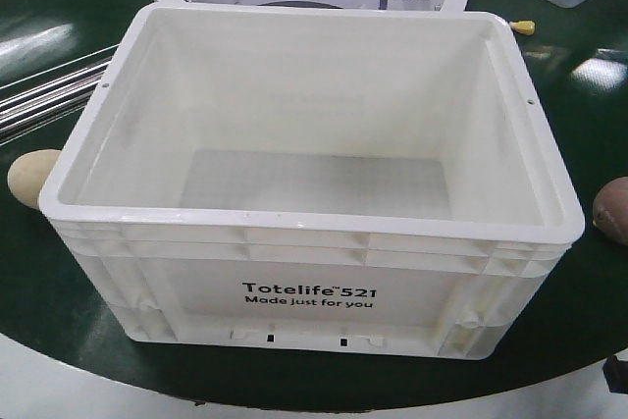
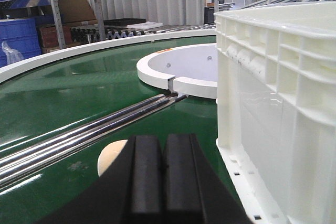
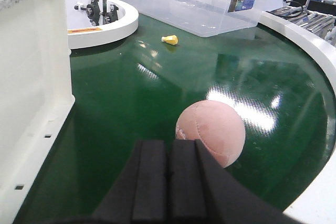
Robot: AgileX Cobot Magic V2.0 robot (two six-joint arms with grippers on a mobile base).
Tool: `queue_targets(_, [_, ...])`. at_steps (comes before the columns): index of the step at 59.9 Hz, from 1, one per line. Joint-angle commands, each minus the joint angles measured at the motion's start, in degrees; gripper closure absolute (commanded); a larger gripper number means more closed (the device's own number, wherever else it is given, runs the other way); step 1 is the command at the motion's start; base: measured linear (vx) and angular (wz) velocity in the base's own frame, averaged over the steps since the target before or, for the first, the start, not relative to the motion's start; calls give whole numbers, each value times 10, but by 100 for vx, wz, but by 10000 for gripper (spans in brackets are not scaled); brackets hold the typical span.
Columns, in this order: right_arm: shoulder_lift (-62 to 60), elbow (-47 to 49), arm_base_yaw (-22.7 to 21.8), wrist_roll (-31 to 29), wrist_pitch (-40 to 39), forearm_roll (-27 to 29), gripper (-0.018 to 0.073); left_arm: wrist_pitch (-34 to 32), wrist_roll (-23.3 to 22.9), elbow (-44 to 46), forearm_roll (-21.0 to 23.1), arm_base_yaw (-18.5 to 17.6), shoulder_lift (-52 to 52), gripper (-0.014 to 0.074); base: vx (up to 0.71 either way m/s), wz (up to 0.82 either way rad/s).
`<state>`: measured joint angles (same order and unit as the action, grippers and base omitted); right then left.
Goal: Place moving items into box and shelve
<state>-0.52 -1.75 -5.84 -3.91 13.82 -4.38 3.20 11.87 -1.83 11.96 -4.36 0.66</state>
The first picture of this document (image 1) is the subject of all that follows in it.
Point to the white plastic tote box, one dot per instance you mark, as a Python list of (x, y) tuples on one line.
[(340, 180)]

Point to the brown plush football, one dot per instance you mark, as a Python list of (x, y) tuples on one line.
[(610, 210)]

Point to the small yellow toy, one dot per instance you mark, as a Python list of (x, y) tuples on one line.
[(525, 27)]

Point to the metal rods bundle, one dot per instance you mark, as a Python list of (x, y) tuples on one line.
[(34, 101)]

